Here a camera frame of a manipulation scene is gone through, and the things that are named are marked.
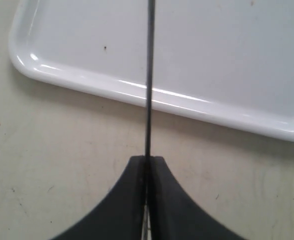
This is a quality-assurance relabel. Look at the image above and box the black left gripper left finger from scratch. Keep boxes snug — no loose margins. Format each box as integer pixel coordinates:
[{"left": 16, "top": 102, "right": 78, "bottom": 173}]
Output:
[{"left": 54, "top": 155, "right": 146, "bottom": 240}]

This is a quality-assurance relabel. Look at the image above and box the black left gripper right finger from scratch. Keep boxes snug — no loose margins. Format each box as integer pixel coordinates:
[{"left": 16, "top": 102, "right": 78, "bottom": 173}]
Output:
[{"left": 148, "top": 156, "right": 242, "bottom": 240}]

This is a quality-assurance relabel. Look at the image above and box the thin metal skewer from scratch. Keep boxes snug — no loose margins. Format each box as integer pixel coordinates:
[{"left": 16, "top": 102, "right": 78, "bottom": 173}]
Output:
[{"left": 141, "top": 0, "right": 156, "bottom": 240}]

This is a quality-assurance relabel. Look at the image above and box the white plastic tray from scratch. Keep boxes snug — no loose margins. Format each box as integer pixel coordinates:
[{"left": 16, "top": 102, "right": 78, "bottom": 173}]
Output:
[{"left": 8, "top": 0, "right": 294, "bottom": 142}]

